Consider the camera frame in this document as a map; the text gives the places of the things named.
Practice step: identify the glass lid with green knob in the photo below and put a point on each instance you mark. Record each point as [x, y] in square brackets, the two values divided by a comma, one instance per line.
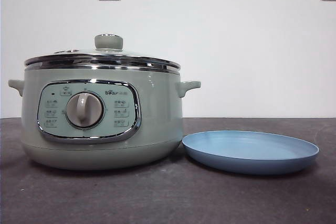
[109, 42]

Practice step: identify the pale green electric steamer pot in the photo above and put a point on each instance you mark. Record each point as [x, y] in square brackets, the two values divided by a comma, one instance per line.
[157, 119]

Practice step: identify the blue round plate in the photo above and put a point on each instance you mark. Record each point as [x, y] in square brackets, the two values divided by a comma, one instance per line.
[249, 153]

